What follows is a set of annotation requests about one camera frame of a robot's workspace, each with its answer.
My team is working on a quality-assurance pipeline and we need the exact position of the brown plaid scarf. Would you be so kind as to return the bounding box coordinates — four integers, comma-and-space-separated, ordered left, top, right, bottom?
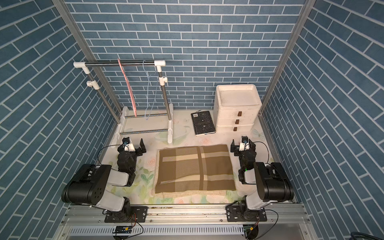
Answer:
154, 144, 237, 194

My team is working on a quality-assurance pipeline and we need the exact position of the pink plastic hanger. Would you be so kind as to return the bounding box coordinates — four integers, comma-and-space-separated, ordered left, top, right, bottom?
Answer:
118, 59, 138, 117

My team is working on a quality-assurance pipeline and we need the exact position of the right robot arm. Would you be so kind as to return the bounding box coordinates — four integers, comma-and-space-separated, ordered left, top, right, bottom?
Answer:
226, 136, 294, 223

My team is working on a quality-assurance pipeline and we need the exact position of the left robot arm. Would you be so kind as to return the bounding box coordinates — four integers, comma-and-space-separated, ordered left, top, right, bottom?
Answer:
61, 137, 148, 224

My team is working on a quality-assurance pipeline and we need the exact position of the floral table mat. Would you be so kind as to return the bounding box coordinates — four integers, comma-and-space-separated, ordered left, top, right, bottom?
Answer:
100, 110, 274, 205

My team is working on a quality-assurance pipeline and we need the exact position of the black notebook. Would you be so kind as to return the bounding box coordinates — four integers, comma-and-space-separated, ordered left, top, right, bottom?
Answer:
191, 111, 216, 136

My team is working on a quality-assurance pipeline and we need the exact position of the white drawer cabinet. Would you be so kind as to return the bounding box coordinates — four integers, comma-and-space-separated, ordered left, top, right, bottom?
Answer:
213, 84, 262, 133

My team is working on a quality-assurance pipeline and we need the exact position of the metal clothes rack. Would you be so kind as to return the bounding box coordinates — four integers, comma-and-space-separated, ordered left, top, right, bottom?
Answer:
73, 60, 174, 144

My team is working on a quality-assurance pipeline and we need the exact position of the small black electronics board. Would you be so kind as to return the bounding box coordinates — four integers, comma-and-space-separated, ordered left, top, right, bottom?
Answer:
113, 226, 133, 236

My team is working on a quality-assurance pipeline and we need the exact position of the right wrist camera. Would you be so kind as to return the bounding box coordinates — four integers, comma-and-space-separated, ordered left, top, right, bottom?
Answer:
239, 136, 250, 152

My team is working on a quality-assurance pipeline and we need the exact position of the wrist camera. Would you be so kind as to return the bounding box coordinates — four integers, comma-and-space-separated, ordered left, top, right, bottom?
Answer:
122, 137, 135, 152
239, 136, 250, 152

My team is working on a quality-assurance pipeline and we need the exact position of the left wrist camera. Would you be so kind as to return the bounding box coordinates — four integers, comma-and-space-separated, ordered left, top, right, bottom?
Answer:
122, 137, 135, 152

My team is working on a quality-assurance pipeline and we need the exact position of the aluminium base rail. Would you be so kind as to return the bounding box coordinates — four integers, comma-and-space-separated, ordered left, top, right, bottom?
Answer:
55, 203, 316, 240

